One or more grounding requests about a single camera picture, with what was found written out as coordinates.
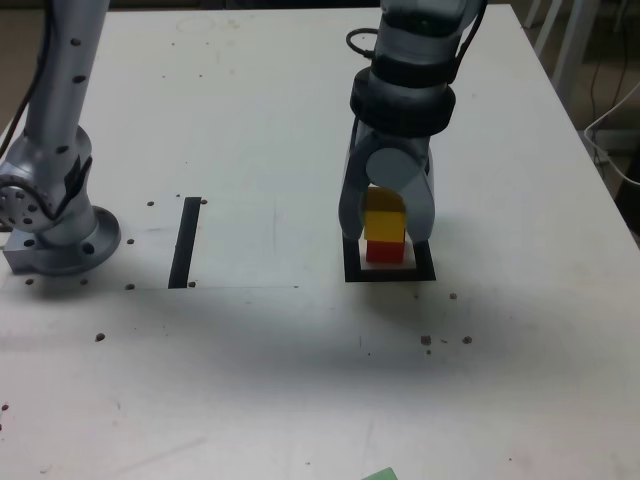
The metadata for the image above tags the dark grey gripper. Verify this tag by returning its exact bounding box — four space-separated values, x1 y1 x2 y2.
337 123 436 245

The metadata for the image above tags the yellow cube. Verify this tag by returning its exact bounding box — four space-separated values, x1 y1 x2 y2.
360 185 409 245

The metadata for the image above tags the red cube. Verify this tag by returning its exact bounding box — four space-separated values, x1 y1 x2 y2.
364 239 405 264

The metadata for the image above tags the black tape square outline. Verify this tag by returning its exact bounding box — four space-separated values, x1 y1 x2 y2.
342 232 437 284

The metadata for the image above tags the black tape strip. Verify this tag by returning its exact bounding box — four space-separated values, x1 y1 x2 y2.
167 196 202 290

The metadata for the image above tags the white furniture leg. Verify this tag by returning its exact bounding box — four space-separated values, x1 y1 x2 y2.
552 0 599 99

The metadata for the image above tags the black looped cable with plug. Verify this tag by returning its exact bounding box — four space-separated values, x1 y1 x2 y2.
346 28 380 60

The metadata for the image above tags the black cable along wrist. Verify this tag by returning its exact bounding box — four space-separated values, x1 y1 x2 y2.
448 0 489 86

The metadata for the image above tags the white chair frame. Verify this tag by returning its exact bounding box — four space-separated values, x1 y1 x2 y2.
522 0 564 56

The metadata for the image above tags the thin black cable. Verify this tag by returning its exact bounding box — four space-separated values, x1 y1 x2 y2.
590 62 604 169

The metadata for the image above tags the white cable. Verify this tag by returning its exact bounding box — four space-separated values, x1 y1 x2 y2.
583 82 640 187

